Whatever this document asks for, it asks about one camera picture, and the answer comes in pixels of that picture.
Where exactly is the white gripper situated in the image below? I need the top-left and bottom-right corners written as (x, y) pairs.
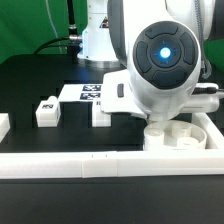
top-left (100, 69), bottom-right (224, 120)

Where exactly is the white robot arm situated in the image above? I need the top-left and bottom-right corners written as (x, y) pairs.
top-left (79, 0), bottom-right (224, 121)

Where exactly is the white marker sheet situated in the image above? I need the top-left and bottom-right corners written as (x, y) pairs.
top-left (58, 84), bottom-right (102, 102)

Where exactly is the white U-shaped fence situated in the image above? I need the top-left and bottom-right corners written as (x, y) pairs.
top-left (0, 113), bottom-right (224, 179)

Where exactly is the white fence piece left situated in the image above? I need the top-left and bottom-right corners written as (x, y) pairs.
top-left (0, 113), bottom-right (10, 143)

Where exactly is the black cable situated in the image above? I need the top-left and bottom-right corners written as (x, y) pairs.
top-left (33, 0), bottom-right (83, 56)

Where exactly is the grey cable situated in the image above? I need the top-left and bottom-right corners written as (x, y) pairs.
top-left (44, 0), bottom-right (64, 54)

